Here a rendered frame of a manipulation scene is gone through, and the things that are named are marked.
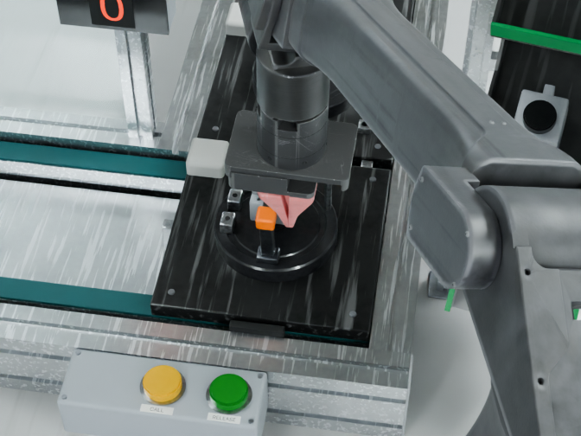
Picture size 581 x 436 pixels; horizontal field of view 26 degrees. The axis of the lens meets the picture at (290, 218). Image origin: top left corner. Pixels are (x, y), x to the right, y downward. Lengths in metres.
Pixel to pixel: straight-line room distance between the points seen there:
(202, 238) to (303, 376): 0.21
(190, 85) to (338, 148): 0.61
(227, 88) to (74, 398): 0.48
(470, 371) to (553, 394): 0.91
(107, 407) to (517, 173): 0.77
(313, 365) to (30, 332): 0.31
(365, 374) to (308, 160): 0.38
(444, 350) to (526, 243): 0.92
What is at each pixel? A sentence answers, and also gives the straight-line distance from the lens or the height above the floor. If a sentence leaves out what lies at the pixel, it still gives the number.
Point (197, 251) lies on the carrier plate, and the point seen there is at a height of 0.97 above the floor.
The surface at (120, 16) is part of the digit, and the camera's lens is 1.37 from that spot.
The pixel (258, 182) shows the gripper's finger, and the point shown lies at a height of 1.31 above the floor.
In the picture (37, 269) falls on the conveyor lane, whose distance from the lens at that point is 1.50.
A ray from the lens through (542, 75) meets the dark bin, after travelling 1.25.
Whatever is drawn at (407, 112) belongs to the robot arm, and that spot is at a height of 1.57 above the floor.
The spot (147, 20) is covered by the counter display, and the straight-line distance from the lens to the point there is 1.37.
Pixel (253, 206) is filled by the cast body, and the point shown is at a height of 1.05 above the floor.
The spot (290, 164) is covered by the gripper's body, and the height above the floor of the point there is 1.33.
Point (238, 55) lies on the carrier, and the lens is 1.65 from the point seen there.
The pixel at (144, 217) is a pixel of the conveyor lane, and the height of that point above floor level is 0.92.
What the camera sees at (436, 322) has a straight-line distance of 1.50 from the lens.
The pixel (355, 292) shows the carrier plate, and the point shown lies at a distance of 1.38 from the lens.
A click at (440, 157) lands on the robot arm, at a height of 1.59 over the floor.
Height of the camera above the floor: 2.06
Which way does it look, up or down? 49 degrees down
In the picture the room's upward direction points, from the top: straight up
